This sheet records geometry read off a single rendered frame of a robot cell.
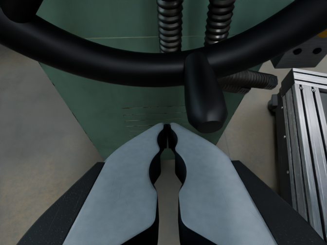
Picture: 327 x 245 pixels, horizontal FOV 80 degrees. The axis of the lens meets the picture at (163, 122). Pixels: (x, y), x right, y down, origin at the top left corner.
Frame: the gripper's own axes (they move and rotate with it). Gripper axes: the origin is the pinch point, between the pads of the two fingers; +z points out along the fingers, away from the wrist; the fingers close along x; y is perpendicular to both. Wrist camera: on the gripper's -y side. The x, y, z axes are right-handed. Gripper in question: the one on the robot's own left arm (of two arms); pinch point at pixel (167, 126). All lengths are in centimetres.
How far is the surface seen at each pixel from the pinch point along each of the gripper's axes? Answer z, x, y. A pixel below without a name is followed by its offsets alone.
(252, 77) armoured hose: 16.9, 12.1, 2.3
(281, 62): 25.8, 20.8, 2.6
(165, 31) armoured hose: 10.4, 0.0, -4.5
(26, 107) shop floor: 76, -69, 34
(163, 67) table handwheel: 4.8, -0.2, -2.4
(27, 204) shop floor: 37, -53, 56
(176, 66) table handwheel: 4.8, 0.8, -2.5
